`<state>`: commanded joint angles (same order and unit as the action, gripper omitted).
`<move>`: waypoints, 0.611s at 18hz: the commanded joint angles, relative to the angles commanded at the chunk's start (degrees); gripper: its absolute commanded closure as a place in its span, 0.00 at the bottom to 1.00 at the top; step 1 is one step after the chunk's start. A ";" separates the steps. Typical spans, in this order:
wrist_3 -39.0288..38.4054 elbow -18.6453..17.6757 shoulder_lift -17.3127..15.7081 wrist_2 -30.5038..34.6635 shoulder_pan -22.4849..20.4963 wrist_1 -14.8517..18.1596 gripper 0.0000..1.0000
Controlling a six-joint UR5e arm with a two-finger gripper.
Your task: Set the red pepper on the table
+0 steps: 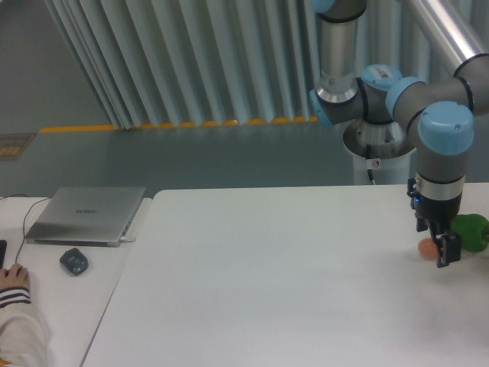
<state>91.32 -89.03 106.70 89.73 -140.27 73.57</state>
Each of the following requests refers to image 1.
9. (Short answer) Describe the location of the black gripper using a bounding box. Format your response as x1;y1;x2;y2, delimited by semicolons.
406;177;462;268

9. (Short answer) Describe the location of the black phone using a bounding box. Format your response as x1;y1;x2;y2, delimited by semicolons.
0;239;8;268

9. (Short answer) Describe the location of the silver closed laptop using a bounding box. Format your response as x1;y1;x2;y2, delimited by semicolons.
26;187;146;247

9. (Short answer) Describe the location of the black mouse cable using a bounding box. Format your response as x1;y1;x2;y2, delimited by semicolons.
0;194;51;265

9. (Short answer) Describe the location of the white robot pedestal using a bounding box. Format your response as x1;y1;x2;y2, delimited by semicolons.
343;119;416;185

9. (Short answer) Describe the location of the cream striped sleeve forearm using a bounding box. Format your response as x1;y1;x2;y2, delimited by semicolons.
1;287;48;366

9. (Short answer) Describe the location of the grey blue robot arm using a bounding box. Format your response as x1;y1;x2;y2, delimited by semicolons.
310;1;488;268

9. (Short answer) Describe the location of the green bell pepper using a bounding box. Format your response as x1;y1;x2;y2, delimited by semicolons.
451;213;488;252

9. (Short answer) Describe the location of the person's hand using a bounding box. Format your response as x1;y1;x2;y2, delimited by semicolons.
1;264;31;298

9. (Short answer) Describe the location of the brown egg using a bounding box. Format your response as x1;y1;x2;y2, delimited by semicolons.
418;238;438;260

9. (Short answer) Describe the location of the folding white partition screen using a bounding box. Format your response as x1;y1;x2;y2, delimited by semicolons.
44;0;489;131

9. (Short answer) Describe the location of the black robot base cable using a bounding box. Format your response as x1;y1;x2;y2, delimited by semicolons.
364;143;377;186

